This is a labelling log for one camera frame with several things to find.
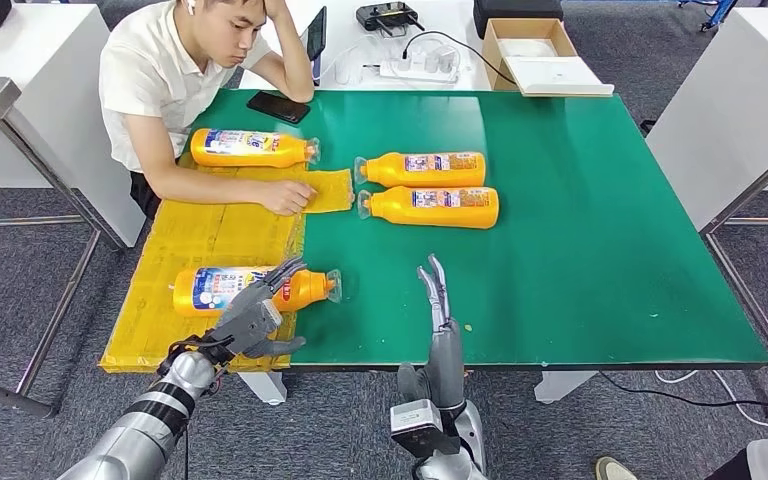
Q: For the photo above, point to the person's left hand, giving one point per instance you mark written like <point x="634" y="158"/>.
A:
<point x="271" y="5"/>

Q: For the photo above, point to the person's right hand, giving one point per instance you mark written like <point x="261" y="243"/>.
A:
<point x="288" y="197"/>

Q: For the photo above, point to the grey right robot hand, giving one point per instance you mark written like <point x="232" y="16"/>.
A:
<point x="447" y="364"/>

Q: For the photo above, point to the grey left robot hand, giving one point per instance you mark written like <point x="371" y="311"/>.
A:
<point x="251" y="324"/>

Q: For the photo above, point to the orange detergent bottle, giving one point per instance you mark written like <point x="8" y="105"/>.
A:
<point x="387" y="172"/>
<point x="394" y="210"/>
<point x="185" y="303"/>
<point x="251" y="159"/>

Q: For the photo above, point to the person's right forearm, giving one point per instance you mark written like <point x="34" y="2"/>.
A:
<point x="208" y="192"/>

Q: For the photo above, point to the person's left forearm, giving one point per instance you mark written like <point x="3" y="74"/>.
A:
<point x="293" y="65"/>

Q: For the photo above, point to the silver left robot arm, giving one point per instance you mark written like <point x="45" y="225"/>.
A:
<point x="145" y="424"/>

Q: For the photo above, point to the black tablet on stand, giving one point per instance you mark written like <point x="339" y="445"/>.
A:
<point x="318" y="33"/>

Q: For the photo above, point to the white table foot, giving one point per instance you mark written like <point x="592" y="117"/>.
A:
<point x="263" y="387"/>
<point x="556" y="385"/>

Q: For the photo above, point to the yellow taped cardboard sheet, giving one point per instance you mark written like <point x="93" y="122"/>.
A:
<point x="225" y="232"/>

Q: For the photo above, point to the white earbud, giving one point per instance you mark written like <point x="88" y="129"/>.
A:
<point x="190" y="6"/>

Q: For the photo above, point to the white desk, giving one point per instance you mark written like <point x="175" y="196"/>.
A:
<point x="39" y="79"/>
<point x="351" y="26"/>
<point x="735" y="102"/>

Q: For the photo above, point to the black smartphone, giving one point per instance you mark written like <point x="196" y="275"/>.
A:
<point x="278" y="107"/>

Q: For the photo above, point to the black router with antennas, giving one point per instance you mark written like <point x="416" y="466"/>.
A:
<point x="387" y="13"/>

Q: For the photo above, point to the white power strip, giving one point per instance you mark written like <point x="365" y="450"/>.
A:
<point x="414" y="71"/>

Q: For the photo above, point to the green topped table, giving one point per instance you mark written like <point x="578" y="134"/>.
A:
<point x="556" y="232"/>

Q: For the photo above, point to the white shoe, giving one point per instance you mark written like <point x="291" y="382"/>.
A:
<point x="612" y="470"/>

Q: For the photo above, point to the brown cardboard box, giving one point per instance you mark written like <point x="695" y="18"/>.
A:
<point x="491" y="52"/>

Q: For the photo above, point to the black case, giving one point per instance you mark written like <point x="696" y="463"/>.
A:
<point x="518" y="8"/>

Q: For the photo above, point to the white packaging insert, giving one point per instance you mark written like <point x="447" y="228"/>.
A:
<point x="528" y="48"/>

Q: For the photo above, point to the white flat panel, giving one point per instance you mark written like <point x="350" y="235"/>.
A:
<point x="556" y="74"/>

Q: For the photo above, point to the blue metal stand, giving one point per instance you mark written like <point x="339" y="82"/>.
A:
<point x="718" y="12"/>

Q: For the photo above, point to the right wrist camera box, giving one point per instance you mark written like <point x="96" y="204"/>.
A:
<point x="420" y="427"/>

